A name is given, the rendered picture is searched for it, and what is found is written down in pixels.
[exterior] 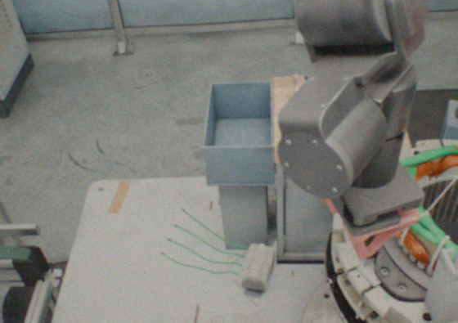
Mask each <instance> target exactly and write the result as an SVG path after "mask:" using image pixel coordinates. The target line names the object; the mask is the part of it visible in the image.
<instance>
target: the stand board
mask: <svg viewBox="0 0 458 323"><path fill-rule="evenodd" d="M304 82H305V81H304V78H303V77H298V88H300V87H301V86H302V84H303V83H304ZM293 95H294V77H277V78H273V121H274V163H275V162H276V163H278V162H279V159H278V155H277V147H278V143H279V141H280V139H281V138H282V136H281V132H280V129H279V127H278V114H279V112H280V110H281V108H282V107H283V106H284V104H285V103H286V102H287V101H288V100H289V99H290V98H291V97H292V96H293ZM404 144H406V145H407V146H408V148H409V149H410V150H411V142H410V139H409V137H408V133H407V131H406V135H405V138H404V142H403V145H404Z"/></svg>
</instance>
